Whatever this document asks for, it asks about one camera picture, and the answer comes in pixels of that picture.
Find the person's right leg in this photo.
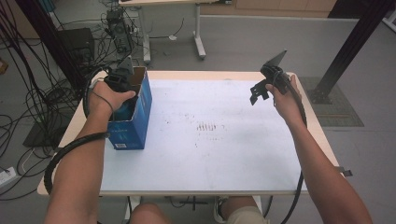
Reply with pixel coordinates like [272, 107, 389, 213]
[219, 196, 270, 224]

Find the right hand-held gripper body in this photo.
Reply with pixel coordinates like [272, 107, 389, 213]
[260, 49, 294, 95]

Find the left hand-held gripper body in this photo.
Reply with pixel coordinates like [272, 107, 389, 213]
[103, 55, 135, 93]

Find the white power strip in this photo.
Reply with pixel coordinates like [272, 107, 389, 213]
[0, 166, 19, 189]

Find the thin grey cable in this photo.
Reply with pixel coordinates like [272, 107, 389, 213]
[89, 79, 116, 121]

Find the black stand base plate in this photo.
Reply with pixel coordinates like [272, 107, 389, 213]
[22, 120, 68, 147]

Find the dark metal stand post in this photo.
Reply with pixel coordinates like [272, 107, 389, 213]
[15, 0, 85, 91]

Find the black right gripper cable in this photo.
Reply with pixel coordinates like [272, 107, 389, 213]
[270, 66, 309, 224]

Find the person's right hand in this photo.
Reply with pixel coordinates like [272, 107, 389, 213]
[264, 74, 308, 129]

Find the black box on floor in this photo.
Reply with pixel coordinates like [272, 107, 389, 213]
[57, 27, 96, 63]

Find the black sleeved left gripper cable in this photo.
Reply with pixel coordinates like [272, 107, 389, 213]
[43, 70, 111, 196]

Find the wooden cabinet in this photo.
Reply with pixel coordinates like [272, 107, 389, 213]
[199, 0, 338, 19]

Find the bundle of black floor cables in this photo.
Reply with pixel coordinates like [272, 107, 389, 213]
[0, 0, 141, 202]

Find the blue cardboard box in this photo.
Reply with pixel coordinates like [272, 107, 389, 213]
[106, 65, 153, 151]

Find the person's left knee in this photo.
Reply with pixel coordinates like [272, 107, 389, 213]
[129, 203, 172, 224]

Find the person's left hand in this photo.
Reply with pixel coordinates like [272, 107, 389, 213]
[88, 79, 137, 121]

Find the black bracket under table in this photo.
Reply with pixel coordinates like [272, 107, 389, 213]
[178, 196, 209, 211]

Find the white table mat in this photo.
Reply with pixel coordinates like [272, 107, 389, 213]
[100, 78, 309, 192]

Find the black metal stand post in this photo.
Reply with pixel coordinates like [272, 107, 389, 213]
[307, 0, 396, 105]

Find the grey grid floor mat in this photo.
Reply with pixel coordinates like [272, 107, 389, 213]
[300, 77, 365, 128]

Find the white background desk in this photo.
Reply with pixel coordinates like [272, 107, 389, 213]
[118, 0, 233, 65]

